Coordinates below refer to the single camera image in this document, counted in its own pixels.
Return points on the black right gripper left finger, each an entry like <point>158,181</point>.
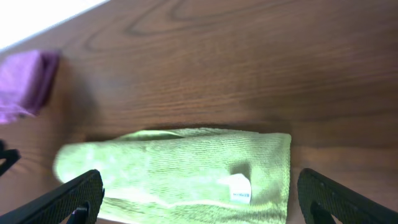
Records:
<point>77,201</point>

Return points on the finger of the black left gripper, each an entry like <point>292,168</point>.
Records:
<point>8,158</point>

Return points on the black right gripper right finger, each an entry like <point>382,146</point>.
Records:
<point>323,200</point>

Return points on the light green cloth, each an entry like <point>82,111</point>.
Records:
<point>193,175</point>

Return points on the folded pink cloth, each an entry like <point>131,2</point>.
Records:
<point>26,79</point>

